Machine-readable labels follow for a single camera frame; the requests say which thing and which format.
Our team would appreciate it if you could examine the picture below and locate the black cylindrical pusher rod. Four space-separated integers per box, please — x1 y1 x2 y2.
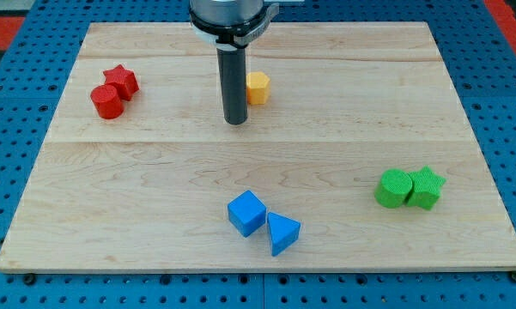
217 48 248 125

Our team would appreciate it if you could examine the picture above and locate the red star block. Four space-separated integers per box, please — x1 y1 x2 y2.
103 64 139 101

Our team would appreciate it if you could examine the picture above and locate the green star block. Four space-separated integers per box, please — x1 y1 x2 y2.
406 166 446 210

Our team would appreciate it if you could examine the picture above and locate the yellow hexagon block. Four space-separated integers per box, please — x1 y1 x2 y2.
246 71 270 105

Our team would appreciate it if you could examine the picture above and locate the red cylinder block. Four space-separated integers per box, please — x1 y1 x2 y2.
90 84 124 119

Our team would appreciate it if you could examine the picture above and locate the blue cube block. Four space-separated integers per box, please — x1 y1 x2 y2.
227 190 267 237

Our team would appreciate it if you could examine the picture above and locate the wooden board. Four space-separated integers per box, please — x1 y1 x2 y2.
0 22 516 274

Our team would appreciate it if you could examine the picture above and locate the blue triangle block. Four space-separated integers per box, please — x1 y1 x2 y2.
267 212 301 257

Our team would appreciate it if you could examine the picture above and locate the green cylinder block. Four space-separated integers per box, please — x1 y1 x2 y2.
373 169 413 209

